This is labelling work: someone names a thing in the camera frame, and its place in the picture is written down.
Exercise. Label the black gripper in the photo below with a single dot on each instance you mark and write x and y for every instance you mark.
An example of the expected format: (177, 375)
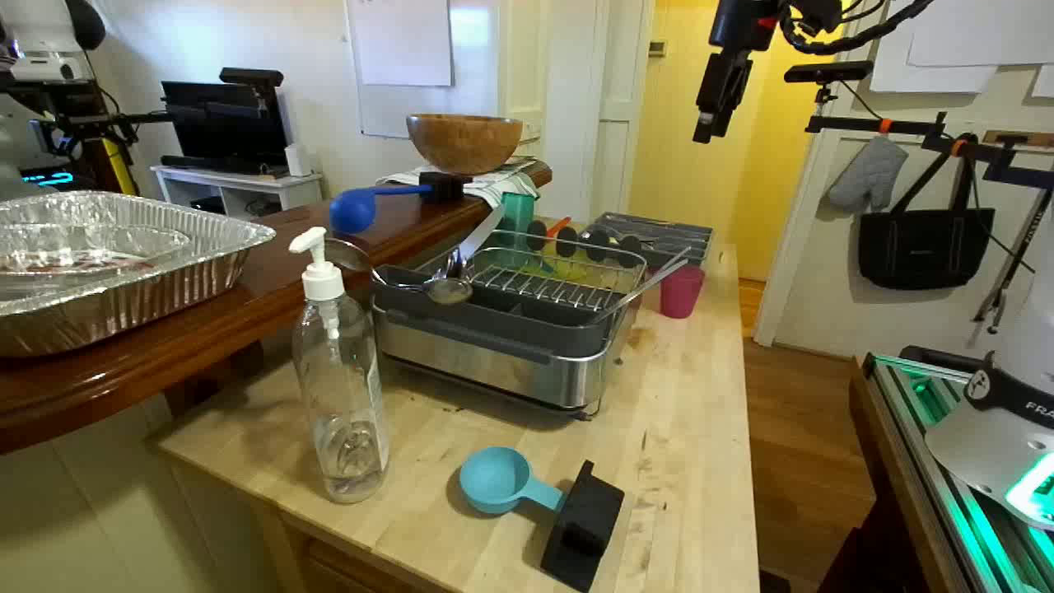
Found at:
(730, 82)

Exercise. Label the pink plastic cup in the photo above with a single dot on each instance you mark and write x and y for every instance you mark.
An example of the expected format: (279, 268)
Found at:
(683, 293)

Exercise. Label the long red spatula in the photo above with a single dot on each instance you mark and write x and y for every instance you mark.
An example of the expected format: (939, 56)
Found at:
(558, 227)

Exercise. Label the teal plastic cup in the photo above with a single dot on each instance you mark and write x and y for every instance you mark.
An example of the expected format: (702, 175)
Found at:
(520, 212)

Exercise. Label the light blue measuring cup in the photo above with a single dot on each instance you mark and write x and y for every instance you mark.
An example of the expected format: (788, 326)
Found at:
(495, 481)

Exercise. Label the grey cutlery tray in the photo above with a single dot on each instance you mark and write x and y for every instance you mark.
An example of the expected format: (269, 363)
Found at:
(648, 231)

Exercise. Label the white panel door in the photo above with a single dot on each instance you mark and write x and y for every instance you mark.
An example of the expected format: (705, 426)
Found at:
(571, 111)

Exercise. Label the grey oven mitt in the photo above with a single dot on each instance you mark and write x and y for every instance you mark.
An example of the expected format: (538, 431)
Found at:
(867, 175)

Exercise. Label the white green striped towel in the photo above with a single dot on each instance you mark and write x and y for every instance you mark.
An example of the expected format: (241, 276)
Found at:
(498, 185)

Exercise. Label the wooden salad bowl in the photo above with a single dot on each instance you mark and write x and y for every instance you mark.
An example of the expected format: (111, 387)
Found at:
(466, 143)

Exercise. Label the black tote bag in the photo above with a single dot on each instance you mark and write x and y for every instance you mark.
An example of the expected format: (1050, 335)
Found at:
(928, 248)

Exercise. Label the black block holder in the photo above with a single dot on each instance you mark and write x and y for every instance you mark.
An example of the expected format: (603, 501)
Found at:
(447, 185)
(580, 529)

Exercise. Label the stainless steel dish rack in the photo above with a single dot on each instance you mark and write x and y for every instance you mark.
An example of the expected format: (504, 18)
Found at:
(495, 349)

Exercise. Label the dark wooden robot stand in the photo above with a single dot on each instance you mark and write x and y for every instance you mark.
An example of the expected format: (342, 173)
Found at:
(867, 515)

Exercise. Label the clear soap pump bottle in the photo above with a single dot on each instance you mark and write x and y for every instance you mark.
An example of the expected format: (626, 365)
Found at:
(343, 405)

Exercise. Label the white side table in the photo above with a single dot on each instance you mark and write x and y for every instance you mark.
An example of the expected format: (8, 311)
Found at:
(241, 185)

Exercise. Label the yellow tripod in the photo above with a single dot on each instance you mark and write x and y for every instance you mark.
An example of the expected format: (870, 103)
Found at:
(111, 165)

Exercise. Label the aluminium foil baking tray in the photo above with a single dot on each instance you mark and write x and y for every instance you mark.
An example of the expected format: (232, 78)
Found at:
(111, 264)

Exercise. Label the butcher block island cabinet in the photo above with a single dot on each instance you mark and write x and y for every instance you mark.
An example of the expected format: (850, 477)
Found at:
(220, 529)

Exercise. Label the dark wooden bar counter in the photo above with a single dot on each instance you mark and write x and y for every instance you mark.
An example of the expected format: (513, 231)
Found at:
(111, 384)

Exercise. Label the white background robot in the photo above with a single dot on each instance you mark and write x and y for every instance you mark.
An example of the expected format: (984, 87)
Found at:
(46, 60)

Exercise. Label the wall light switch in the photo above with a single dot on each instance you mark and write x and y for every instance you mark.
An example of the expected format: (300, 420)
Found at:
(658, 49)

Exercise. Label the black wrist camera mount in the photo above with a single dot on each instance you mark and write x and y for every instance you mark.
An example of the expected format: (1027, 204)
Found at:
(746, 22)

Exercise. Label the black stereo camera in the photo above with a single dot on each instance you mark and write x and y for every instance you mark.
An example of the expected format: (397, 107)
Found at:
(829, 74)

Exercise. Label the black camera stand rail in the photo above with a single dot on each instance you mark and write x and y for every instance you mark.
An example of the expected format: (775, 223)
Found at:
(878, 122)

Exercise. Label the white wall paper sheet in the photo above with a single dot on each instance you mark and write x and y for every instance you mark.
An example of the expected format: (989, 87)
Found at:
(401, 44)

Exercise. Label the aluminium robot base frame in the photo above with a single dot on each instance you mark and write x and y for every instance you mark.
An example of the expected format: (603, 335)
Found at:
(911, 416)

